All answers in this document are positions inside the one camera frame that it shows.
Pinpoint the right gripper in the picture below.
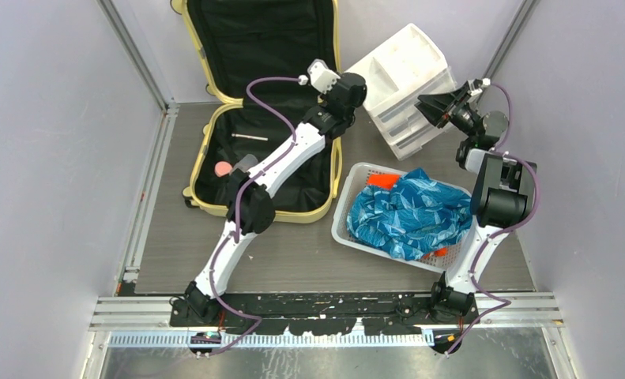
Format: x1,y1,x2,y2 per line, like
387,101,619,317
412,85,480,140

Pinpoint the white divided organizer tray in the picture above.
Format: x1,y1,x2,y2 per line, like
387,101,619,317
348,23,457,160

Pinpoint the orange garment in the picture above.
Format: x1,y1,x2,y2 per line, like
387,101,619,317
367,174,401,190

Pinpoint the blue patterned garment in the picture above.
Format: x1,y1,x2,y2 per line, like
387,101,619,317
345,168,473,261

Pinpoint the white perforated plastic basket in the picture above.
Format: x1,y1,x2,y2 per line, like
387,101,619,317
331,162,473,274

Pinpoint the yellow hard-shell suitcase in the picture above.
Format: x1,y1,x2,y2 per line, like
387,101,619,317
175,1,340,217

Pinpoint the clear bottle pink cap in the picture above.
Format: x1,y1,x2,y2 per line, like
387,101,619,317
214,154,258,178

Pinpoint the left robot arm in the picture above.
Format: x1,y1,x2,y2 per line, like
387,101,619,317
184,71,367,326

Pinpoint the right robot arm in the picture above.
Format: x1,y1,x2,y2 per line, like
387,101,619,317
416,78,537,324

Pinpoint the silver pen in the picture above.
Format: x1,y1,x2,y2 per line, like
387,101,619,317
232,133,269,141

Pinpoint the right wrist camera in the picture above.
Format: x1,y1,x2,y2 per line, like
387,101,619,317
466,78,491,102

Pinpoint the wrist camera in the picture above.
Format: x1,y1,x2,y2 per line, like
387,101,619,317
297,59,341,94
466,78,491,102

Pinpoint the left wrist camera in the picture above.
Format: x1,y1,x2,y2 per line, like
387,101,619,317
297,59,341,94

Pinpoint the slotted metal cable duct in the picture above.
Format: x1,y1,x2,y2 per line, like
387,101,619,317
107,329,435,349

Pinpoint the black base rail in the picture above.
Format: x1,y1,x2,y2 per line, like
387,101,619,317
169,292,478,336

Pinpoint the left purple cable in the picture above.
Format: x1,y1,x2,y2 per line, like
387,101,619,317
207,75,309,358

